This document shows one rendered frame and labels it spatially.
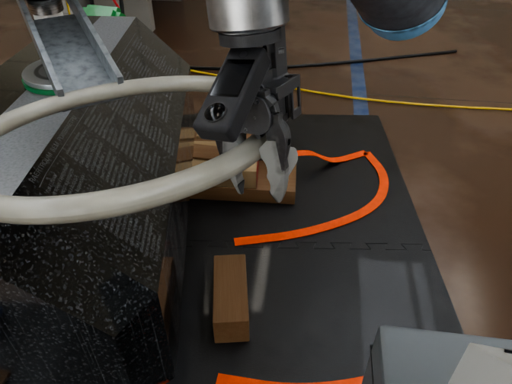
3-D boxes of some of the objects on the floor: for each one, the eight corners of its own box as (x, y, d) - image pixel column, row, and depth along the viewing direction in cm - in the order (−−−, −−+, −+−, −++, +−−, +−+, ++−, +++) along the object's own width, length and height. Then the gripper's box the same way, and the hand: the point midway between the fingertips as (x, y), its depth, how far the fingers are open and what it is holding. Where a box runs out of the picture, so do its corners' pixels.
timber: (249, 341, 153) (249, 321, 145) (214, 344, 152) (212, 323, 144) (245, 274, 176) (245, 253, 168) (215, 276, 175) (213, 254, 168)
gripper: (318, 20, 51) (321, 184, 61) (230, 21, 57) (247, 170, 67) (282, 36, 44) (292, 216, 55) (187, 35, 50) (213, 196, 61)
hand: (256, 191), depth 58 cm, fingers closed on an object, 5 cm apart
